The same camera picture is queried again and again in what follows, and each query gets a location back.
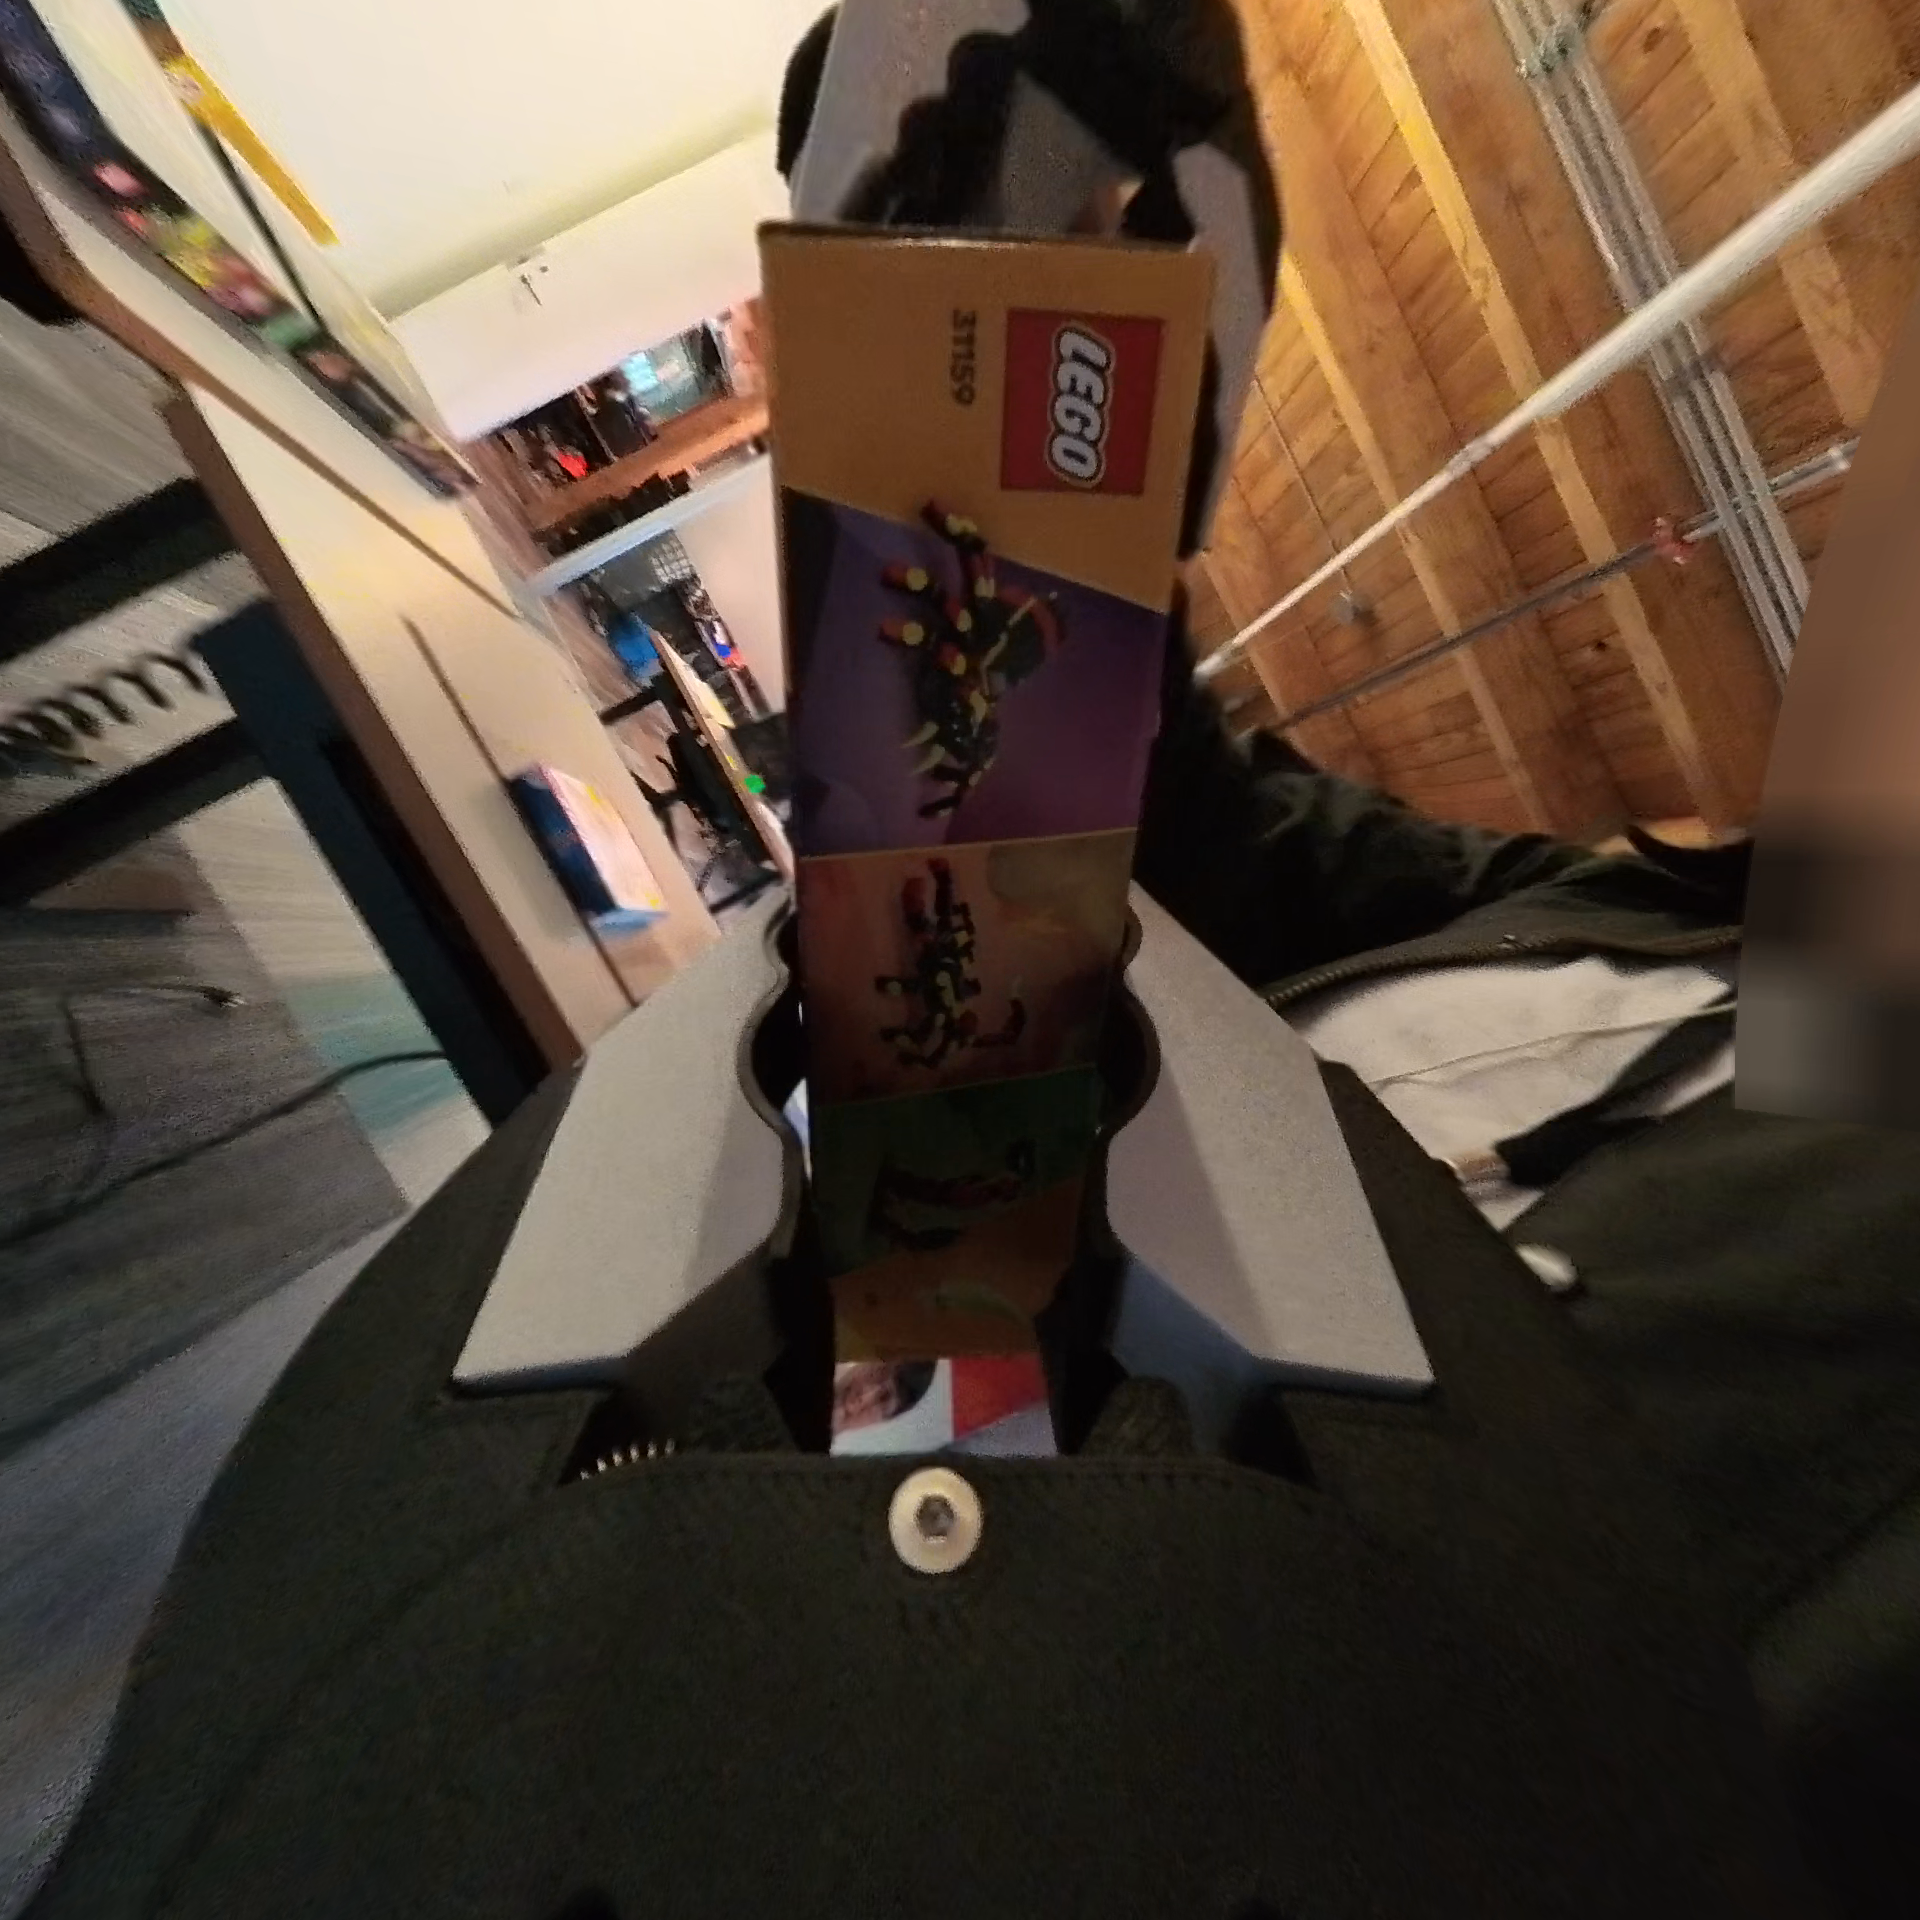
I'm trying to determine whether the black floor cable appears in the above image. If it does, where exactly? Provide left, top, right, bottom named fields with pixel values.
left=0, top=983, right=470, bottom=1252

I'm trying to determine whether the white ceiling pipe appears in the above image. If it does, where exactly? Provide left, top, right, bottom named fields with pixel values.
left=1197, top=93, right=1920, bottom=679

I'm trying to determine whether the person's white shirt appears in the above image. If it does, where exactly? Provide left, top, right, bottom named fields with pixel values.
left=1301, top=928, right=1751, bottom=1204

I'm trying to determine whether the yellow purple toy set box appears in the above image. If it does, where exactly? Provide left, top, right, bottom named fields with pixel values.
left=757, top=222, right=1219, bottom=1460

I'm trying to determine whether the person's right forearm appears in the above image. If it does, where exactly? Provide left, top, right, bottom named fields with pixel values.
left=1138, top=675, right=1759, bottom=996

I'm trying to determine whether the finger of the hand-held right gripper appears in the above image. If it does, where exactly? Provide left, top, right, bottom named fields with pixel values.
left=783, top=0, right=1115, bottom=242
left=1167, top=140, right=1279, bottom=561

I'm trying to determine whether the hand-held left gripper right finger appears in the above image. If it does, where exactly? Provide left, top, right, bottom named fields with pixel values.
left=1101, top=885, right=1438, bottom=1422

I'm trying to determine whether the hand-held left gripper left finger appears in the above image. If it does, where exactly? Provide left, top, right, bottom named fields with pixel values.
left=450, top=902, right=826, bottom=1394

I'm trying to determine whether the row of dark printed boxes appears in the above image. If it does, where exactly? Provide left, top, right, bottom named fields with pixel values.
left=0, top=0, right=485, bottom=500

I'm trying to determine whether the blue yellow box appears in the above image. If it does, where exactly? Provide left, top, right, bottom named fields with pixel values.
left=506, top=765, right=671, bottom=946

